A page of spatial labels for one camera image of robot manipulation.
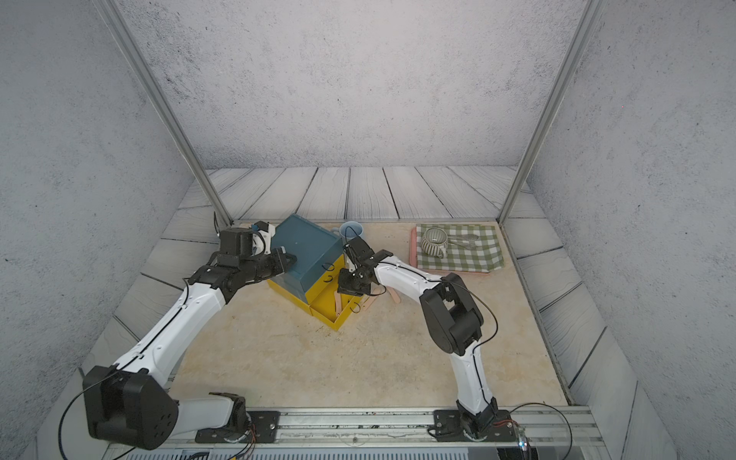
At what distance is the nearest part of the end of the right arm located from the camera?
0.70 meters

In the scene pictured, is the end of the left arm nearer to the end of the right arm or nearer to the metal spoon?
the end of the right arm

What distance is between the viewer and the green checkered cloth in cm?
106

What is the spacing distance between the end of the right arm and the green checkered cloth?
0.35 m

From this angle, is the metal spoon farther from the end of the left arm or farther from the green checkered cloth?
the end of the left arm

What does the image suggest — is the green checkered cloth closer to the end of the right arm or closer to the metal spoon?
the metal spoon
